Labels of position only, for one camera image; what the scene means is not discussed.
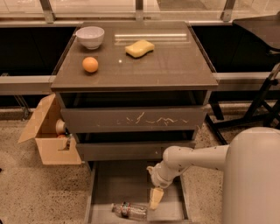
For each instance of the middle grey drawer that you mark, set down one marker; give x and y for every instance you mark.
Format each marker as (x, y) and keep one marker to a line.
(126, 150)

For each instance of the clear plastic water bottle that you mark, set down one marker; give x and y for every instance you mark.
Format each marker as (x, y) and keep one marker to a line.
(130, 211)

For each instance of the top grey drawer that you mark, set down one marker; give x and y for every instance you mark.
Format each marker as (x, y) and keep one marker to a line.
(98, 120)

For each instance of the open cardboard box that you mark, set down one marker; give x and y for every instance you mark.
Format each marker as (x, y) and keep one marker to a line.
(53, 149)

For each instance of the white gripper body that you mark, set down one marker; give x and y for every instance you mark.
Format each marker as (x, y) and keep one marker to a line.
(157, 177)

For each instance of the bottom grey open drawer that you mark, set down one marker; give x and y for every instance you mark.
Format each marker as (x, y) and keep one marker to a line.
(129, 181)

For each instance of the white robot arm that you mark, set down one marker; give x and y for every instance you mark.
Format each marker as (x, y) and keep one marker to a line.
(251, 174)

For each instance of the orange fruit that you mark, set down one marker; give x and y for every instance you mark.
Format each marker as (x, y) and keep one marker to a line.
(90, 64)

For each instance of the grey drawer cabinet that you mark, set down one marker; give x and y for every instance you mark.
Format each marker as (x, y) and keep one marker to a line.
(174, 75)

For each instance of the white round object in box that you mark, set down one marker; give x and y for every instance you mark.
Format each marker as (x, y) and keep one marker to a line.
(60, 127)

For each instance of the yellow sponge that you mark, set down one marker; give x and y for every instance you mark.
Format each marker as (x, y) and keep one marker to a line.
(139, 48)

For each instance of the white ceramic bowl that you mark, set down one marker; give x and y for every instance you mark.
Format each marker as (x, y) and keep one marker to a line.
(91, 36)

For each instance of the black side table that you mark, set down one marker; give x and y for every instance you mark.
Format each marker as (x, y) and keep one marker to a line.
(260, 90)

